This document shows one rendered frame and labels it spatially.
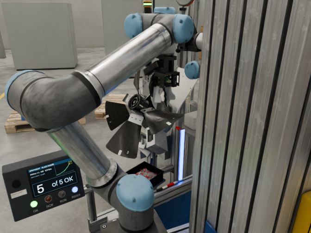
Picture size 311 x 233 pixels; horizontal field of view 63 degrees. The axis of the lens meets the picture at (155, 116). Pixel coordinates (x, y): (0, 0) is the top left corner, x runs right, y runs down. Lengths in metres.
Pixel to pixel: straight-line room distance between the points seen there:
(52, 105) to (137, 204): 0.40
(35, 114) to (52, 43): 8.11
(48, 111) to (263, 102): 0.41
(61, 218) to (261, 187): 2.31
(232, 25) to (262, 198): 0.31
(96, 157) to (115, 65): 0.32
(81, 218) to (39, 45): 6.84
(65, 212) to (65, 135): 2.01
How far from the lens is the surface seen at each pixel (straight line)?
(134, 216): 0.83
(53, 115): 0.57
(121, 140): 1.64
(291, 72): 0.41
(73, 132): 0.73
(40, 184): 1.06
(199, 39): 1.22
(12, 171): 1.04
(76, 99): 0.55
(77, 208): 2.71
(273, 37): 0.43
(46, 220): 2.68
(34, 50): 8.81
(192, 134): 2.04
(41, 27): 8.68
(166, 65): 0.90
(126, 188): 0.82
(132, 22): 0.81
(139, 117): 1.67
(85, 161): 0.80
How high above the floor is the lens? 1.78
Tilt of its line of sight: 23 degrees down
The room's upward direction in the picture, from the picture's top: straight up
